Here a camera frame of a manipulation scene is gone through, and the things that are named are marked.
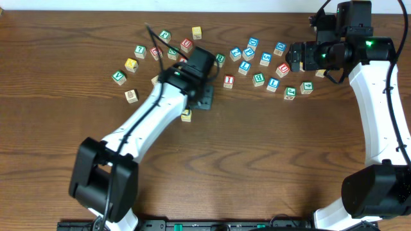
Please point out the blue block 2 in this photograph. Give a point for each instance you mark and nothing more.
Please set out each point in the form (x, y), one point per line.
(235, 54)

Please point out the green block J lower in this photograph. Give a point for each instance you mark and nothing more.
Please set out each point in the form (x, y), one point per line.
(290, 93)

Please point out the blue block L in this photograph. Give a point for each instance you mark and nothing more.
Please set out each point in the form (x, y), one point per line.
(273, 84)

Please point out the blue block d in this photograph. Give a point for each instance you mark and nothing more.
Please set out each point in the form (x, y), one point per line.
(279, 48)
(253, 43)

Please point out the green block 7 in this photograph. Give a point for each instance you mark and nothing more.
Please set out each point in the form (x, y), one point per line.
(140, 52)

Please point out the blue block P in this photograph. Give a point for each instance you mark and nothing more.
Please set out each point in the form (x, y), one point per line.
(248, 54)

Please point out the green block 4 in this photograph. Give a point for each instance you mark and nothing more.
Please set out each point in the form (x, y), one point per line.
(306, 87)

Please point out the red block A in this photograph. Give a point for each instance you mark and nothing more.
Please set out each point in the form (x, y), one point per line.
(182, 59)

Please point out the green block B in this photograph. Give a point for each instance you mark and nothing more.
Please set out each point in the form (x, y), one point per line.
(258, 79)

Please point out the blue block D upper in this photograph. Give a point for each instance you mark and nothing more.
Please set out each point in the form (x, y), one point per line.
(253, 43)

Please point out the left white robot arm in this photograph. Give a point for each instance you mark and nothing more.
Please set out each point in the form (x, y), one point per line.
(105, 173)

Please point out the green block Z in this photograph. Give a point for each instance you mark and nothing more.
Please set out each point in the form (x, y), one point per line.
(172, 54)

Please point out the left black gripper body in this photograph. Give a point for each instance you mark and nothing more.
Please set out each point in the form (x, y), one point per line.
(205, 97)

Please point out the green block j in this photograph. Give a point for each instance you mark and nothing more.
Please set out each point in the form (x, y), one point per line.
(290, 93)
(165, 36)

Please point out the blue block 5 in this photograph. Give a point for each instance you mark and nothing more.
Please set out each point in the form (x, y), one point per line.
(265, 59)

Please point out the red block E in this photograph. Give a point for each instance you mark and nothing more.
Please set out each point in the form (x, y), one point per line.
(156, 52)

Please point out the red block u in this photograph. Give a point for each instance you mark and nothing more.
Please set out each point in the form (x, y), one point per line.
(186, 45)
(282, 70)

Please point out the green block V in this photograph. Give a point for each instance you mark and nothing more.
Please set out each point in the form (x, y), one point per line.
(119, 77)

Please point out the red block U left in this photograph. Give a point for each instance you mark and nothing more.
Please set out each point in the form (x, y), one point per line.
(186, 45)

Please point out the red block U right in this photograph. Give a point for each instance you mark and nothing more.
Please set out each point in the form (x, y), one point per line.
(282, 70)

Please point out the yellow block A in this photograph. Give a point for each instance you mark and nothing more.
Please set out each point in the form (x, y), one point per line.
(131, 65)

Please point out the yellow block S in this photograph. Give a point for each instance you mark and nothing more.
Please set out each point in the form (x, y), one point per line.
(197, 32)

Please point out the green block R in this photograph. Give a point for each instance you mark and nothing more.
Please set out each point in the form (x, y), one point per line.
(219, 60)

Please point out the yellow block C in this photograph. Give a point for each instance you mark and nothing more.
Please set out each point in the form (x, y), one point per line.
(186, 115)

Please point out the wooden picture block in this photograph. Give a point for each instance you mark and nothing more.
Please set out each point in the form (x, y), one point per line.
(131, 96)

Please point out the green block J top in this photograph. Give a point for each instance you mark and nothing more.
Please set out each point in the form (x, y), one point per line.
(165, 36)

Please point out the blue block D right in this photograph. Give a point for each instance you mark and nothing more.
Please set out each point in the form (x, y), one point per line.
(279, 48)

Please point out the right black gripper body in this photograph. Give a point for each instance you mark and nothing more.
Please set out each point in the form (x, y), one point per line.
(295, 56)

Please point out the wooden block red side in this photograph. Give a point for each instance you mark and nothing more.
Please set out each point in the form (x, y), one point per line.
(154, 80)

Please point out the red block I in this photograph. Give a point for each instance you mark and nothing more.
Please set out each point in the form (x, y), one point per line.
(228, 81)

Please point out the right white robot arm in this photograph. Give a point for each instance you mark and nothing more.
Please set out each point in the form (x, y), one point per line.
(382, 189)

